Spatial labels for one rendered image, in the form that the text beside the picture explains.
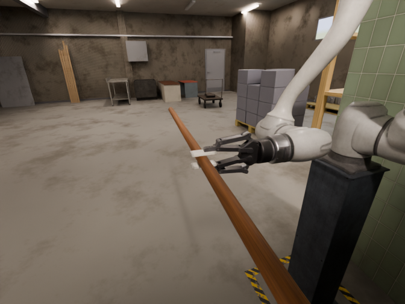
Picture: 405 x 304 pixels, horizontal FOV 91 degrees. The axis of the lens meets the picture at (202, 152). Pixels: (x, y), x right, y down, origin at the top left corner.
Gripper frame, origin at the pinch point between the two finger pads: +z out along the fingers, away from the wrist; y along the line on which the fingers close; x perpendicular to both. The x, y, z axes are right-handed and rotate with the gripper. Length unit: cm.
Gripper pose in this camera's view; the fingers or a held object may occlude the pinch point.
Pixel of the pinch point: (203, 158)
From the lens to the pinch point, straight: 56.3
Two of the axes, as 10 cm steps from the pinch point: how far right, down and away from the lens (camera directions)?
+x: -2.5, -3.8, 8.9
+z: -9.7, 1.2, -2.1
